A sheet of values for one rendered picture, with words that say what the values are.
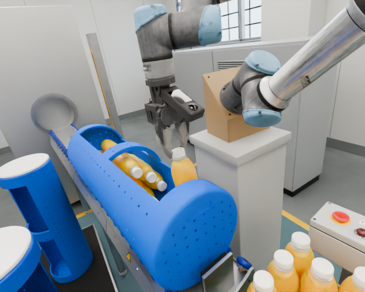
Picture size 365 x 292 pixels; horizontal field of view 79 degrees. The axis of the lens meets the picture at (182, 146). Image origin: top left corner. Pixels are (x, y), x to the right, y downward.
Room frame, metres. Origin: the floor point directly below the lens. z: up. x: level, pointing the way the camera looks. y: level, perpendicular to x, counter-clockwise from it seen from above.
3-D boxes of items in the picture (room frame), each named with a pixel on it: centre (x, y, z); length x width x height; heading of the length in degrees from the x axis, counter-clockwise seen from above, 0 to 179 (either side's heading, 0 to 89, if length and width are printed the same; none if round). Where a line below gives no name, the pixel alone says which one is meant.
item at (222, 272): (0.38, -0.04, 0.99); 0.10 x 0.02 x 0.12; 124
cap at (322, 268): (0.30, -0.25, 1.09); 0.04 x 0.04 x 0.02
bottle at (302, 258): (0.37, -0.24, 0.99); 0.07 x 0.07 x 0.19
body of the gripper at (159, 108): (0.58, 0.03, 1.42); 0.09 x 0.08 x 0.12; 34
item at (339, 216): (0.41, -0.37, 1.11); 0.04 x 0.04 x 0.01
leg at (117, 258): (1.21, 0.61, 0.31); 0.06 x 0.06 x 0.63; 34
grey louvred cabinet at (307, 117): (2.80, -0.70, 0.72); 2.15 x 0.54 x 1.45; 28
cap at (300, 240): (0.37, -0.24, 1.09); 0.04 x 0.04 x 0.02
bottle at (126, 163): (0.78, 0.23, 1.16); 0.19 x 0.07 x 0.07; 34
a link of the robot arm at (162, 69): (0.58, 0.03, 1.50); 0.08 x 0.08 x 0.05
